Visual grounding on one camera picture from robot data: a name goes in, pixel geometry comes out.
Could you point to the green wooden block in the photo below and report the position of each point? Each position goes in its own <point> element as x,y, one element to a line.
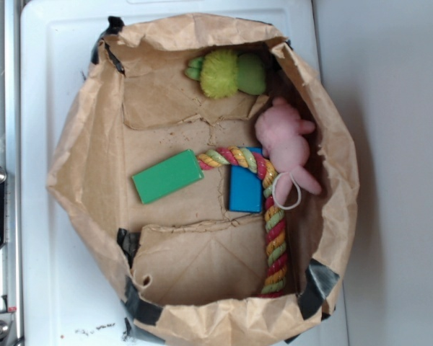
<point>168,176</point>

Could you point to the blue wooden block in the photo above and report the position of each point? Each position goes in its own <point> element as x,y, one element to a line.
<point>245,191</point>

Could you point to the pink plush toy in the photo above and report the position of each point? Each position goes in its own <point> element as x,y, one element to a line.
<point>281,132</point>

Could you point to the green fuzzy plush toy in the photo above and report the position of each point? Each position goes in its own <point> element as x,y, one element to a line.
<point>225,72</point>

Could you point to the brown paper bag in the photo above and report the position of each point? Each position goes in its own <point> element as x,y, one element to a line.
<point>187,270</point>

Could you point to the white plastic tray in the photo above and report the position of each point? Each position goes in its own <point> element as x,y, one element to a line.
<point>66,299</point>

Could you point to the multicolour twisted rope toy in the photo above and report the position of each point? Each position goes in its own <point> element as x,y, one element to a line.
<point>274,216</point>

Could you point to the aluminium frame rail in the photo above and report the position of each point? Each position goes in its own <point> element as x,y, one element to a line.
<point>12,330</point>

